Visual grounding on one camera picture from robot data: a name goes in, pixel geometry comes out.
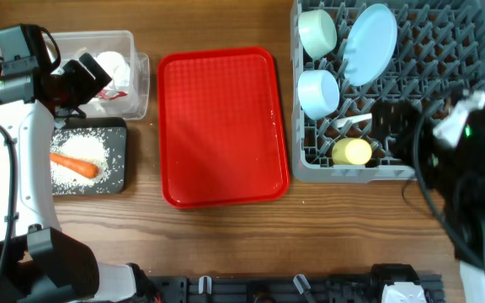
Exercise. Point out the grey dishwasher rack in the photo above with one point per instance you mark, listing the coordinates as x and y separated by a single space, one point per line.
441 44

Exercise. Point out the orange carrot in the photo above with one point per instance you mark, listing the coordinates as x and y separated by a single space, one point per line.
85 169

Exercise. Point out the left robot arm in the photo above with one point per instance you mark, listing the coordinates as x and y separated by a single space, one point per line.
38 261

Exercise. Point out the light blue plate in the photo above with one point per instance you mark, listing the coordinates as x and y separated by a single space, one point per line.
370 45

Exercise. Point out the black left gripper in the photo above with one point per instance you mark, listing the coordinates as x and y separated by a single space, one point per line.
84 74

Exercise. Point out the light blue bowl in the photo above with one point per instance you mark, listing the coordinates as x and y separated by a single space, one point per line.
318 93

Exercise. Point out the clear plastic waste bin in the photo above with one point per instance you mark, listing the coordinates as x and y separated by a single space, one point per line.
127 93

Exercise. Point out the red snack wrapper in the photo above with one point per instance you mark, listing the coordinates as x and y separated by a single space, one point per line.
110 94

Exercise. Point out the white plastic spoon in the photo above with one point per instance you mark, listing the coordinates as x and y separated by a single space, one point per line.
340 123

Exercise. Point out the pile of white rice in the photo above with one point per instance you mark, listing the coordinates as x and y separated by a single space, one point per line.
82 157

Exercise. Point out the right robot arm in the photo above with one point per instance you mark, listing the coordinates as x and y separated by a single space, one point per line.
451 179

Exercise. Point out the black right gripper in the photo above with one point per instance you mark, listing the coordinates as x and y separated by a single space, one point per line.
394 129

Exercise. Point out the red serving tray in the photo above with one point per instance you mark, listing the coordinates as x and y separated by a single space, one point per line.
220 128

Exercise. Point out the black food waste tray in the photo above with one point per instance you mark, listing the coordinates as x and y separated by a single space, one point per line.
99 155

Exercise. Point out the large crumpled white tissue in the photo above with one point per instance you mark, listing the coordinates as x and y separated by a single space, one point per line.
116 67

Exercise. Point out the mint green bowl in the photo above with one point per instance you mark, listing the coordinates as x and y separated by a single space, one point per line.
317 32

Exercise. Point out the yellow plastic cup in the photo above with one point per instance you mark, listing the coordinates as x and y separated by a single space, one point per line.
351 151

